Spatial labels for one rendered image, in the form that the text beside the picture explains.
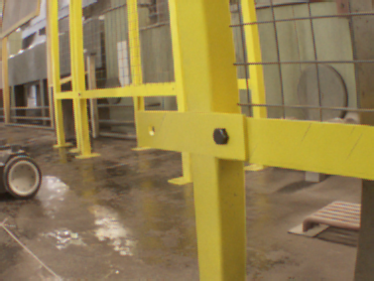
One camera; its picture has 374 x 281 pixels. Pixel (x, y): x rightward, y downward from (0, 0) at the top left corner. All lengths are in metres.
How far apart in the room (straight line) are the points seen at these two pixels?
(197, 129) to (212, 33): 0.12
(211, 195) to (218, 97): 0.12
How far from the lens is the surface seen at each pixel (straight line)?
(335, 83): 2.39
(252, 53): 2.20
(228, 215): 0.58
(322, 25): 2.47
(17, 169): 2.06
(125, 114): 4.03
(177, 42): 2.04
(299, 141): 0.46
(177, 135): 0.59
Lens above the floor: 0.49
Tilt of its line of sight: 9 degrees down
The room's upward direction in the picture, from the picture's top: 5 degrees counter-clockwise
